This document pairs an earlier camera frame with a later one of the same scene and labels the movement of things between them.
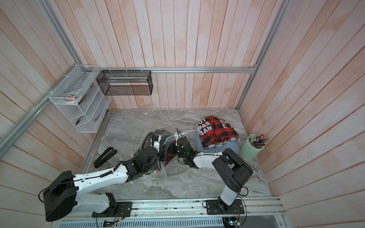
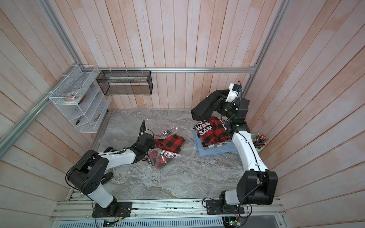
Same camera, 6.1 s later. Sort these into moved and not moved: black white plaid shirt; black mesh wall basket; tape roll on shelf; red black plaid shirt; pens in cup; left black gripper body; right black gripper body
Moved: left black gripper body; right black gripper body
Not moved: tape roll on shelf; red black plaid shirt; pens in cup; black white plaid shirt; black mesh wall basket
